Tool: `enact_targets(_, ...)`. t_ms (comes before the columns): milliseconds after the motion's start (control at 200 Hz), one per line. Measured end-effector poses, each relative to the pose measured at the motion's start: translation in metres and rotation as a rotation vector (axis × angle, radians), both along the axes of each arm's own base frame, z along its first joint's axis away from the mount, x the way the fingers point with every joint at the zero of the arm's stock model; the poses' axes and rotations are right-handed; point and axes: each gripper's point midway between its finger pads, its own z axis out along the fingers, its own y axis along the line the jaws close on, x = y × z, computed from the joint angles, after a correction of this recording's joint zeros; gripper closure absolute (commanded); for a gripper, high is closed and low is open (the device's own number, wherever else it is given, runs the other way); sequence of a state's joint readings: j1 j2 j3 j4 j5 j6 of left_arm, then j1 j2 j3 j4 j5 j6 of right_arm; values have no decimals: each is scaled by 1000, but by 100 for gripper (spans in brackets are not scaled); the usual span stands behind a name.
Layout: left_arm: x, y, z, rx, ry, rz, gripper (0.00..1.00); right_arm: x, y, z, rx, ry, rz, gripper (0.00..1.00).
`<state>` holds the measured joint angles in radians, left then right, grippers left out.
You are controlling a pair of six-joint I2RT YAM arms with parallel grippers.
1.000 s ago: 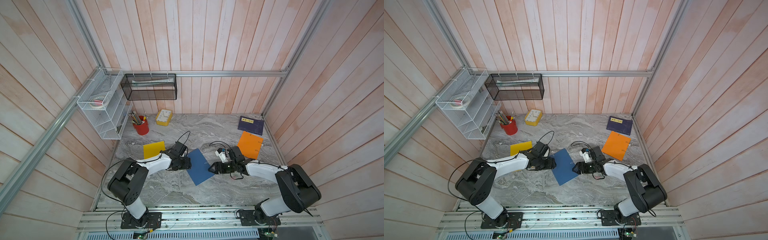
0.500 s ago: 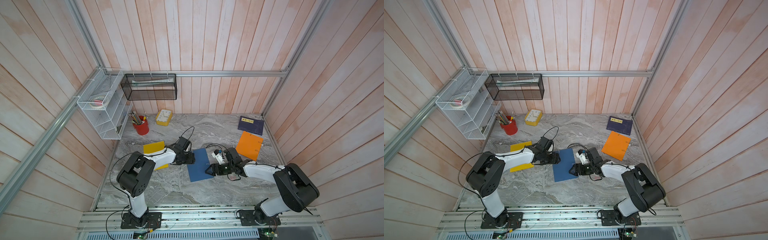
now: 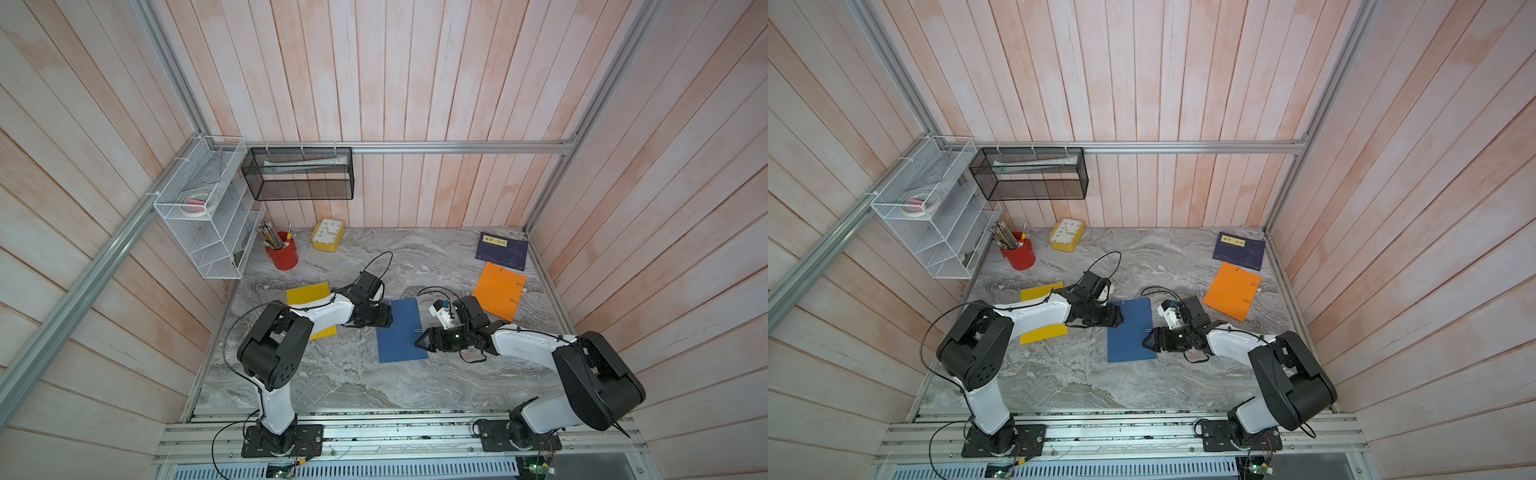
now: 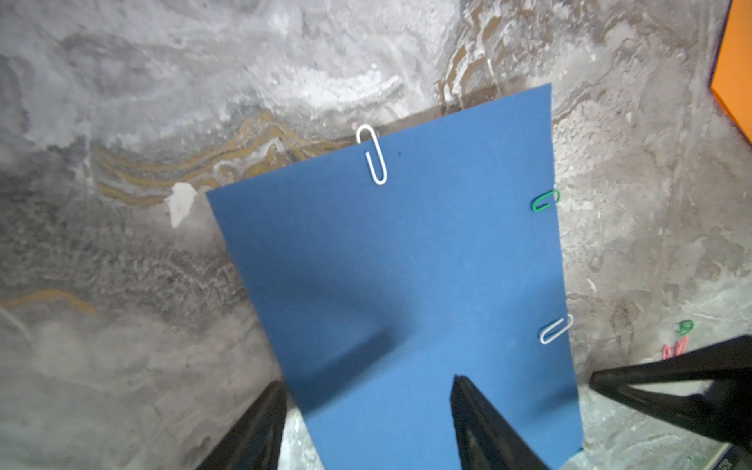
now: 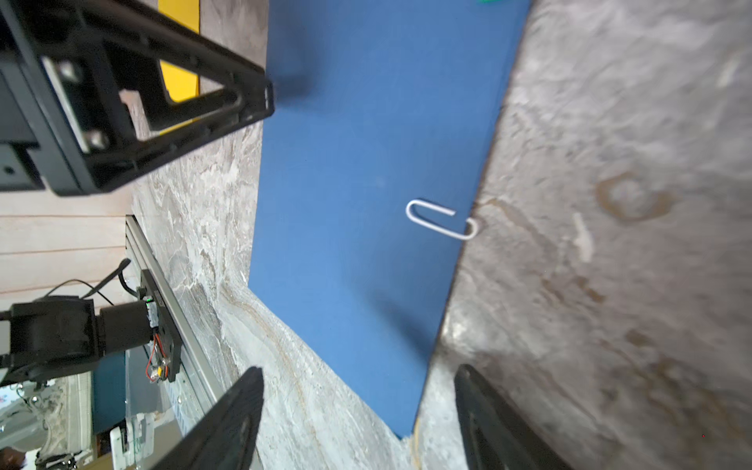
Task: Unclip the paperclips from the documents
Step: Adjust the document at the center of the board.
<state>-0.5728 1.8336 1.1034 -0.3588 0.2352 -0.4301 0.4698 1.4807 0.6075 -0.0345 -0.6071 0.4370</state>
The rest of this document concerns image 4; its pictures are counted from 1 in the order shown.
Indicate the blue paper document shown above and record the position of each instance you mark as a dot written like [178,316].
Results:
[374,297]

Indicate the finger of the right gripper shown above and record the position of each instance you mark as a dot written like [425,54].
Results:
[707,391]

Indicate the white paperclip side edge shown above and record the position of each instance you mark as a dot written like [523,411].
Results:
[556,329]

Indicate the orange paper document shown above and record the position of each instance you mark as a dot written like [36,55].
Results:
[731,81]

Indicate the green paperclip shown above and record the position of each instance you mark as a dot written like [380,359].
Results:
[686,327]
[545,201]

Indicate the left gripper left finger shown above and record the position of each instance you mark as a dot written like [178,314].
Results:
[254,442]

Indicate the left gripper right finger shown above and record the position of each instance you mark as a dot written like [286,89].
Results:
[485,440]

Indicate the white paperclip top edge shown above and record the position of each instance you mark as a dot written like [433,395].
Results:
[374,156]

